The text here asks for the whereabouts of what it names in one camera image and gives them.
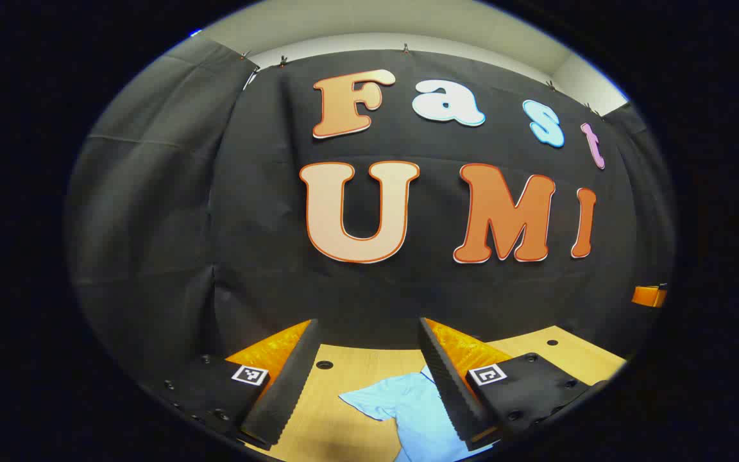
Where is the black backdrop cloth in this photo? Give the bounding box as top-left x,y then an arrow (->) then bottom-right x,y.
65,35 -> 675,386

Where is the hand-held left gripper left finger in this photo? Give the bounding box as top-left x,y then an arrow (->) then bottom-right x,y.
145,318 -> 322,451

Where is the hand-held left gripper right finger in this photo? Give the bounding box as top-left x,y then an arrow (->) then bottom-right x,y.
417,316 -> 609,452

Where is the light blue T-shirt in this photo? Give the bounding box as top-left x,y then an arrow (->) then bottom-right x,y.
339,364 -> 495,462

